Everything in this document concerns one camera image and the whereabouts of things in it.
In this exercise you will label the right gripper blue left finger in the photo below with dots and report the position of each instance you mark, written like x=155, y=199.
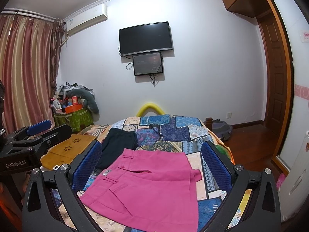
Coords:
x=40, y=212

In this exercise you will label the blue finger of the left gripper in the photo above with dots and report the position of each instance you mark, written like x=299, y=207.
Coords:
x=38, y=127

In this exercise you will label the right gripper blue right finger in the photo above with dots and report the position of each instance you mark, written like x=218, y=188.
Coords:
x=262, y=211

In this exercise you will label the pink pants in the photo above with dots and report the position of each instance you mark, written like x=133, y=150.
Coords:
x=148, y=191

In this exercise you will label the green storage bag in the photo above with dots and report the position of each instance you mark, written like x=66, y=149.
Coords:
x=77, y=120

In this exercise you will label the orange box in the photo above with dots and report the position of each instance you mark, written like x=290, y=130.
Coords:
x=73, y=108

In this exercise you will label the white cabinet door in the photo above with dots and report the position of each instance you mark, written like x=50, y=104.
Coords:
x=293, y=192

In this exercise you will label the pink slipper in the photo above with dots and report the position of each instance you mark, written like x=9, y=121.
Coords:
x=280, y=180

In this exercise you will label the grey plush pillow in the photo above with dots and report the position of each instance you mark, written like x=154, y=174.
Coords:
x=89, y=100

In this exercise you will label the dark navy pants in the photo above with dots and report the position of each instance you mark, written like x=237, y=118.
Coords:
x=113, y=146

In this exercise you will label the striped red gold curtain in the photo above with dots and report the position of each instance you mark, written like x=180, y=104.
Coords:
x=30, y=56

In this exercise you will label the orange fleece blanket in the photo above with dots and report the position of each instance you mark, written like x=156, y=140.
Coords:
x=221, y=147

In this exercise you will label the grey backpack on floor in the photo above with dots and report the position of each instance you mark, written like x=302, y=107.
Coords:
x=222, y=129

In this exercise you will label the blue patchwork bedspread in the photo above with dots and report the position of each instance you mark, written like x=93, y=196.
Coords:
x=173, y=134

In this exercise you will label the yellow foam tube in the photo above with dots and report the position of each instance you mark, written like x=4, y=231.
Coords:
x=151, y=106

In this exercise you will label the brown wooden door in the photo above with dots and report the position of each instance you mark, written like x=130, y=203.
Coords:
x=277, y=50

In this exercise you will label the white air conditioner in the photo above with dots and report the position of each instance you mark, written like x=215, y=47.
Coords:
x=86, y=19

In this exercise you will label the white wall socket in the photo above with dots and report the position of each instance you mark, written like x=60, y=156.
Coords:
x=229, y=115

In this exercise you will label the wooden bed post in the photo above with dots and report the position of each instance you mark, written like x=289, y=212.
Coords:
x=209, y=123

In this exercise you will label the small black wall monitor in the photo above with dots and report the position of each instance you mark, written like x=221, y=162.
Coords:
x=148, y=64

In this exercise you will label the wall mounted black television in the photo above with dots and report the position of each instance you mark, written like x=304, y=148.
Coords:
x=145, y=38

